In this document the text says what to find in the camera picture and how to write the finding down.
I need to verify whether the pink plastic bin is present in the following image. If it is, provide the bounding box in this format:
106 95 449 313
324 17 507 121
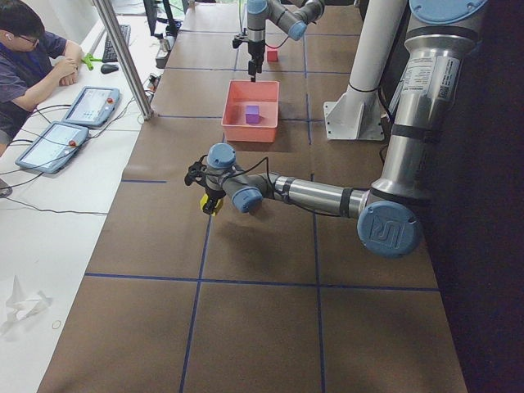
221 79 279 143

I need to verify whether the yellow foam cube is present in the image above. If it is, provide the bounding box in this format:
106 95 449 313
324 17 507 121
199 194 224 216

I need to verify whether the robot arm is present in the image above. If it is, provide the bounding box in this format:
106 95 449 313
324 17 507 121
186 1 487 259
242 0 325 82

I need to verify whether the lower teach pendant tablet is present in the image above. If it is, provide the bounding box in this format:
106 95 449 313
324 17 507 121
16 121 89 174

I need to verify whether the red foam cube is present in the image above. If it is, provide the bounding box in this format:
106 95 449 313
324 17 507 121
266 46 279 62

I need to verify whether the teach pendant tablet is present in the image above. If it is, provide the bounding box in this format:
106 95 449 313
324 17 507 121
62 86 120 128
16 121 89 174

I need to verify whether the green plastic tool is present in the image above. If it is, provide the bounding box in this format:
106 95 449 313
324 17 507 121
82 53 102 71

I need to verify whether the black keyboard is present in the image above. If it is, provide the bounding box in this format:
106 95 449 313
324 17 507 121
102 24 132 63

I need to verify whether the upper teach pendant tablet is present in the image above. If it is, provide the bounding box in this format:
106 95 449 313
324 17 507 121
62 86 120 128

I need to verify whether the white mast base plate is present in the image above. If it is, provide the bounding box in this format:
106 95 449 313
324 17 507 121
323 89 384 141

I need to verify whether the crumpled white paper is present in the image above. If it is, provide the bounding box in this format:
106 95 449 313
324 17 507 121
1 275 53 337

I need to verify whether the purple foam cube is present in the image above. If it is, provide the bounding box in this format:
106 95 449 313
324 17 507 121
245 105 260 124

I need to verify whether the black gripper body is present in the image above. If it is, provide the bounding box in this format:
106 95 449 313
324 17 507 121
248 40 264 61
205 187 224 201

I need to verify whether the black computer mouse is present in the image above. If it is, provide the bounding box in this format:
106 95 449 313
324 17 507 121
100 63 119 75

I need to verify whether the seated person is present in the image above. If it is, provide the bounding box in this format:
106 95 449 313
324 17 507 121
1 1 84 151

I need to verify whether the aluminium frame post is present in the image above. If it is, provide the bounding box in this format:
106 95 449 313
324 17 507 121
93 0 153 121

